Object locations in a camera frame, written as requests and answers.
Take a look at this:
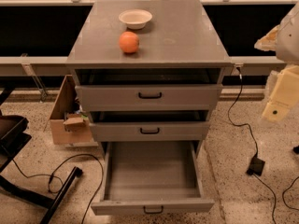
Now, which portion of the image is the white paper bowl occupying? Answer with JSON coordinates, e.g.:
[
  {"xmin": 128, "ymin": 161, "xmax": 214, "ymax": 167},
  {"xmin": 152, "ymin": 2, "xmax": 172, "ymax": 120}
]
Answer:
[{"xmin": 119, "ymin": 9, "xmax": 152, "ymax": 30}]

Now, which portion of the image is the cardboard box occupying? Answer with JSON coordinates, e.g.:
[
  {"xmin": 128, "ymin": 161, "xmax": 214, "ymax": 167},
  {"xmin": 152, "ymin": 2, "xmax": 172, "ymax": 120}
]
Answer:
[{"xmin": 50, "ymin": 75, "xmax": 93, "ymax": 145}]

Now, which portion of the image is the grey middle drawer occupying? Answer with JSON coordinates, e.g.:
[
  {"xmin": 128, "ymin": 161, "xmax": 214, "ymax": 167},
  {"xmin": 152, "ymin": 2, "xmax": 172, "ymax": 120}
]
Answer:
[{"xmin": 90, "ymin": 121, "xmax": 209, "ymax": 142}]

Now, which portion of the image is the grey drawer cabinet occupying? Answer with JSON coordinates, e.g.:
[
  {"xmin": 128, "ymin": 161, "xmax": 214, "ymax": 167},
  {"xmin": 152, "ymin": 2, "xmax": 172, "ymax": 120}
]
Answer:
[{"xmin": 65, "ymin": 0, "xmax": 234, "ymax": 161}]

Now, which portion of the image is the black cable far right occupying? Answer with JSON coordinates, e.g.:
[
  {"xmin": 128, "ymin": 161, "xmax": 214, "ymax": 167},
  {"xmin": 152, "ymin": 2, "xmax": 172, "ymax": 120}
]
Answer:
[{"xmin": 281, "ymin": 175, "xmax": 299, "ymax": 212}]

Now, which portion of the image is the black cable left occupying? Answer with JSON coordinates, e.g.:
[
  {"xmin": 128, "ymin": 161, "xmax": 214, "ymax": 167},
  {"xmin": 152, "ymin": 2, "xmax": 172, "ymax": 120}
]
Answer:
[{"xmin": 11, "ymin": 153, "xmax": 105, "ymax": 224}]

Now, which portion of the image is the black cable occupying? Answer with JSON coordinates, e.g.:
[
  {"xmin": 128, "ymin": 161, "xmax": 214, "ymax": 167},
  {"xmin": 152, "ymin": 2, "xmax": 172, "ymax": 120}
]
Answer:
[
  {"xmin": 227, "ymin": 66, "xmax": 278, "ymax": 224},
  {"xmin": 281, "ymin": 175, "xmax": 299, "ymax": 212},
  {"xmin": 11, "ymin": 153, "xmax": 105, "ymax": 224}
]

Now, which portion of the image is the grey top drawer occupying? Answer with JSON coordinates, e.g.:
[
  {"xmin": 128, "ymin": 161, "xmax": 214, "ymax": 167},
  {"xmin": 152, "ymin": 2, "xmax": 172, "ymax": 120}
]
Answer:
[{"xmin": 76, "ymin": 85, "xmax": 222, "ymax": 111}]

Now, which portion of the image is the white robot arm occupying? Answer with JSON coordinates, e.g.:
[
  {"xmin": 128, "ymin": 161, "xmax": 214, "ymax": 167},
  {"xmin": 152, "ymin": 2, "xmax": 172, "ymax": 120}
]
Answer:
[{"xmin": 254, "ymin": 2, "xmax": 299, "ymax": 122}]

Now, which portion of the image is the black metal stand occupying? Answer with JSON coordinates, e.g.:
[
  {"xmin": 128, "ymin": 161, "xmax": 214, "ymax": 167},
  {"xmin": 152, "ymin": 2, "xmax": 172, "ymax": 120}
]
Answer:
[{"xmin": 0, "ymin": 90, "xmax": 83, "ymax": 224}]

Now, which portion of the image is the grey drawer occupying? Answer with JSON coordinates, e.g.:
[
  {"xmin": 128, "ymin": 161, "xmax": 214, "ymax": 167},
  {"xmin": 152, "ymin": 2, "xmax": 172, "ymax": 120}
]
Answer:
[
  {"xmin": 76, "ymin": 85, "xmax": 222, "ymax": 111},
  {"xmin": 90, "ymin": 121, "xmax": 209, "ymax": 142},
  {"xmin": 92, "ymin": 141, "xmax": 214, "ymax": 216}
]

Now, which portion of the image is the orange fruit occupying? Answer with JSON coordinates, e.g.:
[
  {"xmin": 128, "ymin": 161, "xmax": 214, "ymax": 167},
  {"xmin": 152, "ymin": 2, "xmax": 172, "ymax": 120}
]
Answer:
[{"xmin": 119, "ymin": 32, "xmax": 139, "ymax": 54}]

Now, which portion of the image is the black power adapter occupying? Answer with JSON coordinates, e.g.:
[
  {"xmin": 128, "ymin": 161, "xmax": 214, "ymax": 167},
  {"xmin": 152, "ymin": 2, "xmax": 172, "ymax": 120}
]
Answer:
[{"xmin": 247, "ymin": 156, "xmax": 265, "ymax": 176}]

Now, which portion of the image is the grey bottom drawer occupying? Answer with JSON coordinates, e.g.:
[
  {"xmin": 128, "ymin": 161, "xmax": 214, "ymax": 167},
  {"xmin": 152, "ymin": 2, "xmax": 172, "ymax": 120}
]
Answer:
[{"xmin": 92, "ymin": 141, "xmax": 214, "ymax": 216}]

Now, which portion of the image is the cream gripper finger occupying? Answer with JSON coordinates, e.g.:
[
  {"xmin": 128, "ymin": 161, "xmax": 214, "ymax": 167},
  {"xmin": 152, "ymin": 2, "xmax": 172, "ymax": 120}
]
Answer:
[{"xmin": 262, "ymin": 65, "xmax": 299, "ymax": 122}]

